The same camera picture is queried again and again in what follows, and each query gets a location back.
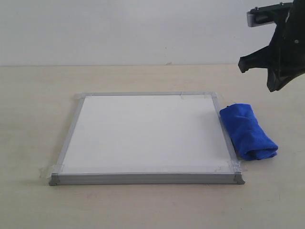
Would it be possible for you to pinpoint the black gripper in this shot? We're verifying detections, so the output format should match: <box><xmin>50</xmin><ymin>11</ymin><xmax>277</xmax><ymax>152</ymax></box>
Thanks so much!
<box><xmin>238</xmin><ymin>0</ymin><xmax>305</xmax><ymax>92</ymax></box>

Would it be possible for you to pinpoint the blue cloth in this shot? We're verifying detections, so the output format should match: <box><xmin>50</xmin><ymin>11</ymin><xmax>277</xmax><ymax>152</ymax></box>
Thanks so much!
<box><xmin>220</xmin><ymin>104</ymin><xmax>278</xmax><ymax>161</ymax></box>

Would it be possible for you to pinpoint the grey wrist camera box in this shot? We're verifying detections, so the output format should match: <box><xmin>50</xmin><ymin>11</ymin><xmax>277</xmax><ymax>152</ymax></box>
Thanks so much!
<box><xmin>247</xmin><ymin>2</ymin><xmax>293</xmax><ymax>27</ymax></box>

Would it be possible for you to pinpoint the white board with aluminium frame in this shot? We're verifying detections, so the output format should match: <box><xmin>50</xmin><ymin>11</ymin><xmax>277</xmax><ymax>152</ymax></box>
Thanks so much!
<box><xmin>49</xmin><ymin>92</ymin><xmax>244</xmax><ymax>186</ymax></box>

